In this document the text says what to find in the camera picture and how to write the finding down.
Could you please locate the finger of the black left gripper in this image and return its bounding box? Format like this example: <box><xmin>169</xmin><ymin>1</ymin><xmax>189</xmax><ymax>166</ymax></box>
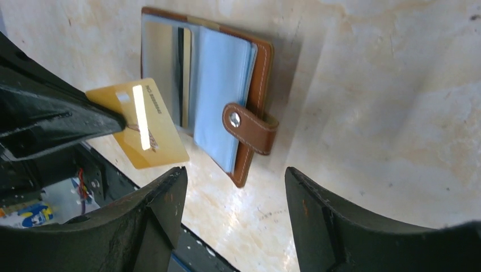
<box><xmin>1</xmin><ymin>34</ymin><xmax>126</xmax><ymax>162</ymax></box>

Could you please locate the gold credit card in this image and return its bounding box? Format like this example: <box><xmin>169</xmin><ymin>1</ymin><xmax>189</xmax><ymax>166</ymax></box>
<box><xmin>86</xmin><ymin>78</ymin><xmax>189</xmax><ymax>169</ymax></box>
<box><xmin>142</xmin><ymin>20</ymin><xmax>192</xmax><ymax>129</ymax></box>

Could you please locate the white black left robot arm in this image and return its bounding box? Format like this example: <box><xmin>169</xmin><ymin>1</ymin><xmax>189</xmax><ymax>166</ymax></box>
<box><xmin>1</xmin><ymin>34</ymin><xmax>137</xmax><ymax>228</ymax></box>

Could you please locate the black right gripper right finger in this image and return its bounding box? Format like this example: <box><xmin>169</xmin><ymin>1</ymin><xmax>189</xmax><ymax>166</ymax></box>
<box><xmin>285</xmin><ymin>167</ymin><xmax>480</xmax><ymax>271</ymax></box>

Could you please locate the brown leather card holder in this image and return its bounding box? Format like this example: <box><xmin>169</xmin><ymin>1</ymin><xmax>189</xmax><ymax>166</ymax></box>
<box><xmin>140</xmin><ymin>6</ymin><xmax>279</xmax><ymax>188</ymax></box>

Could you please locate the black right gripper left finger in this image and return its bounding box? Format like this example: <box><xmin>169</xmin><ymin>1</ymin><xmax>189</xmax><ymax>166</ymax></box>
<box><xmin>1</xmin><ymin>167</ymin><xmax>188</xmax><ymax>271</ymax></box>

